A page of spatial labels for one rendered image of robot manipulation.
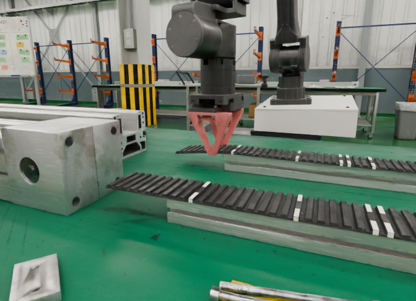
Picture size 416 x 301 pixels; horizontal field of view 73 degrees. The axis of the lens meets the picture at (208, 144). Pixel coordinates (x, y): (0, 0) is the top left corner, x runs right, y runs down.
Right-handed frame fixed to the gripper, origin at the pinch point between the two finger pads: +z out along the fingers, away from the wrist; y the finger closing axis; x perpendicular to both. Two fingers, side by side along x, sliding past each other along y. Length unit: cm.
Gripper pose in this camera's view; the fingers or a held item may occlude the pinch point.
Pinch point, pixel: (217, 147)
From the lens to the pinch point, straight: 49.1
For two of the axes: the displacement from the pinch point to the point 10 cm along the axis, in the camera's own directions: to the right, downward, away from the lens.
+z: 0.0, 9.7, 2.3
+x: 9.3, 0.8, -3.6
